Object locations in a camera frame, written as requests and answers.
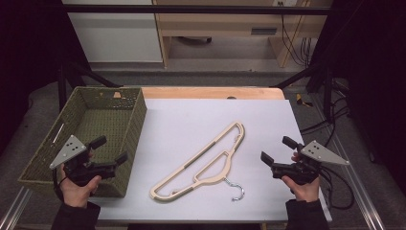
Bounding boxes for black curtain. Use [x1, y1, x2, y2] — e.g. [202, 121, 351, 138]
[307, 0, 406, 196]
[0, 0, 92, 157]

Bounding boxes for wooden table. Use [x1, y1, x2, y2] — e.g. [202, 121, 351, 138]
[140, 86, 286, 101]

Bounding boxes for black frame stand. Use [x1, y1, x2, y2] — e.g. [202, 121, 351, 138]
[56, 61, 123, 112]
[271, 62, 335, 122]

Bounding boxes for beige wooden clothes hanger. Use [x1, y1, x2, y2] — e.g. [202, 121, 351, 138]
[148, 120, 246, 203]

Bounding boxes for aluminium rail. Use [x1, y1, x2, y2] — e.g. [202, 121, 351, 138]
[309, 95, 388, 230]
[0, 186, 34, 230]

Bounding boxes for light wooden desk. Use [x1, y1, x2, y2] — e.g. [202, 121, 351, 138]
[152, 0, 333, 69]

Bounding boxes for yellow and black tool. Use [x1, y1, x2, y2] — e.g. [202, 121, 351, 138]
[294, 93, 314, 108]

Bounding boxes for bundle of hanging black cables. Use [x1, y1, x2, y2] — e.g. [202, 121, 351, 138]
[280, 13, 313, 67]

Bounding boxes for person's left hand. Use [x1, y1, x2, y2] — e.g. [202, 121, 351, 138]
[58, 165, 103, 209]

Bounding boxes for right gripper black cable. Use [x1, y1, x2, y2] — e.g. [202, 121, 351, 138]
[318, 165, 356, 211]

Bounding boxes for white table sheet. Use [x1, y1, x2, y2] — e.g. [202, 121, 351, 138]
[89, 98, 333, 223]

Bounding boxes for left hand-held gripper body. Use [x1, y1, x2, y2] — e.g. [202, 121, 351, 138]
[49, 134, 117, 188]

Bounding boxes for green woven basket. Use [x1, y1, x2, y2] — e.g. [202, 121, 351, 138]
[17, 85, 148, 198]

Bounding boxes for black horizontal frame bar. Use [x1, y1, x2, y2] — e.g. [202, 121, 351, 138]
[61, 4, 333, 16]

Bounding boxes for person's right hand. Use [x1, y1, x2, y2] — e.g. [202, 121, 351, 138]
[281, 152, 322, 203]

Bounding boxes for white cabinet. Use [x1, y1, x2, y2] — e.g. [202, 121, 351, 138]
[61, 0, 164, 63]

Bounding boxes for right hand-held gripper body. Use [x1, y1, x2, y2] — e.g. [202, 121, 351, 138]
[271, 139, 350, 187]

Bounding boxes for black floor cables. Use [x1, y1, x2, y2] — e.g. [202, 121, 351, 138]
[299, 80, 351, 148]

